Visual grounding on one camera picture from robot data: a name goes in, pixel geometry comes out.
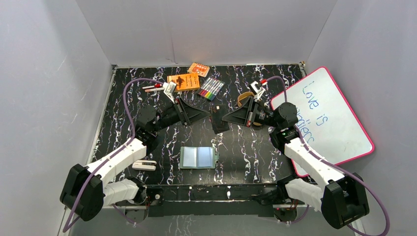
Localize green card holder wallet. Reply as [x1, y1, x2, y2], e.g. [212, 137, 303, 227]
[180, 147, 219, 169]

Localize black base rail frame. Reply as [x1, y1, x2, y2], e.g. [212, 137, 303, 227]
[114, 184, 308, 225]

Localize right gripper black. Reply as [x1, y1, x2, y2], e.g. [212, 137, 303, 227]
[221, 97, 281, 129]

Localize orange book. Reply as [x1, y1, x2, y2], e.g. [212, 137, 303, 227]
[167, 73, 201, 92]

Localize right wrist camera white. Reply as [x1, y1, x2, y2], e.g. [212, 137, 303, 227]
[249, 81, 266, 101]

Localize white marker pen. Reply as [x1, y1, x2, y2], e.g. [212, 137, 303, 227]
[144, 87, 165, 92]

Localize coloured marker pen set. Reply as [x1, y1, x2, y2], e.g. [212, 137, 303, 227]
[197, 77, 225, 101]

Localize white stapler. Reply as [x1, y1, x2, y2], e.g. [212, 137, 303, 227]
[132, 160, 157, 171]

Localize black VIP credit card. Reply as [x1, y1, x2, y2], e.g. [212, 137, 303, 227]
[210, 104, 230, 134]

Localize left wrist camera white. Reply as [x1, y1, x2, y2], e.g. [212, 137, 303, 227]
[163, 82, 177, 100]

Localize red capped white marker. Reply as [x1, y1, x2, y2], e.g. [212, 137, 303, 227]
[142, 84, 163, 90]

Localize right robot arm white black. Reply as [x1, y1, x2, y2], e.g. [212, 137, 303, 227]
[222, 96, 369, 229]

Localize white board pink frame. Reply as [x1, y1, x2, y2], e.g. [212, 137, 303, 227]
[270, 67, 375, 165]

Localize small orange card box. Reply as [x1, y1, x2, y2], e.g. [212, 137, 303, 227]
[187, 62, 210, 77]

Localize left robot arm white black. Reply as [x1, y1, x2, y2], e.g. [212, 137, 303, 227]
[60, 98, 210, 221]

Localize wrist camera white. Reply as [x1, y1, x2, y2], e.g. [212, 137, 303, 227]
[163, 82, 177, 100]
[249, 81, 266, 101]

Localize tan oval tray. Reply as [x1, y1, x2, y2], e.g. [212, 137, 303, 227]
[238, 92, 262, 126]

